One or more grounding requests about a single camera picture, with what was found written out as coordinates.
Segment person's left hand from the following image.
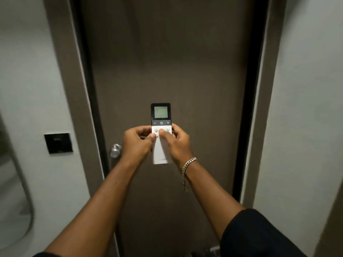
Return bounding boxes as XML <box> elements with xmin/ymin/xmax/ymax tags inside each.
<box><xmin>121</xmin><ymin>125</ymin><xmax>156</xmax><ymax>166</ymax></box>

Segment person's right hand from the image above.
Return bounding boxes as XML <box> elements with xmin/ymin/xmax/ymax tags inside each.
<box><xmin>159</xmin><ymin>123</ymin><xmax>194</xmax><ymax>171</ymax></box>

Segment white remote control with screen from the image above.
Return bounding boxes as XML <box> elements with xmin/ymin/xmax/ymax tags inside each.
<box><xmin>150</xmin><ymin>103</ymin><xmax>173</xmax><ymax>165</ymax></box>

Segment person's right forearm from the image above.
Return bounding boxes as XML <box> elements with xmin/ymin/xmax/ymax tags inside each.
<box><xmin>179</xmin><ymin>159</ymin><xmax>245</xmax><ymax>240</ymax></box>

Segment person's left forearm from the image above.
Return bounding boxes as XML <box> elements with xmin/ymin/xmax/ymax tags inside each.
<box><xmin>44</xmin><ymin>157</ymin><xmax>142</xmax><ymax>257</ymax></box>

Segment silver door knob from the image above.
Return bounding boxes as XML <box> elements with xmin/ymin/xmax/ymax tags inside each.
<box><xmin>110</xmin><ymin>143</ymin><xmax>122</xmax><ymax>159</ymax></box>

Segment brown door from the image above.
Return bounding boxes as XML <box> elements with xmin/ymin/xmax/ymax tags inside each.
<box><xmin>78</xmin><ymin>0</ymin><xmax>255</xmax><ymax>257</ymax></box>

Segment black sleeve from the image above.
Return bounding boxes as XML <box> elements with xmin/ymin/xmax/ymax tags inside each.
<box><xmin>220</xmin><ymin>209</ymin><xmax>307</xmax><ymax>257</ymax></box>

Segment silver chain bracelet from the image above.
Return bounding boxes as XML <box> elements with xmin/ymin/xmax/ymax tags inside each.
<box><xmin>182</xmin><ymin>157</ymin><xmax>197</xmax><ymax>191</ymax></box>

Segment brown door frame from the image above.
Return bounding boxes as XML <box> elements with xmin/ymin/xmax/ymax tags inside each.
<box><xmin>43</xmin><ymin>0</ymin><xmax>288</xmax><ymax>257</ymax></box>

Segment black wall switch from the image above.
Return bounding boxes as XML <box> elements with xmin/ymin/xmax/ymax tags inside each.
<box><xmin>44</xmin><ymin>133</ymin><xmax>73</xmax><ymax>154</ymax></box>

